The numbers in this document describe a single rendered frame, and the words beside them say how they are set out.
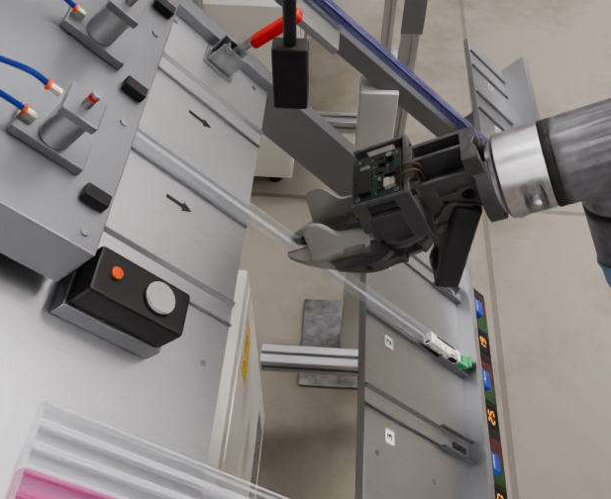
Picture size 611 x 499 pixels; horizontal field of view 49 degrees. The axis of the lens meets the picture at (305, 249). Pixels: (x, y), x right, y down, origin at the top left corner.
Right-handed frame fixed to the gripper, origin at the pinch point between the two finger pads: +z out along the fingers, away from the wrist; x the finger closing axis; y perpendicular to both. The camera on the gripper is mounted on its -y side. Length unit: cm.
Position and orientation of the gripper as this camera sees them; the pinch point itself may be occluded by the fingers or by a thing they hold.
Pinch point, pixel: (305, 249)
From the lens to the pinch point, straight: 67.2
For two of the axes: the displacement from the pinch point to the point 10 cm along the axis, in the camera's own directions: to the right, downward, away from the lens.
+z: -8.8, 2.5, 4.1
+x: -0.7, 7.8, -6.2
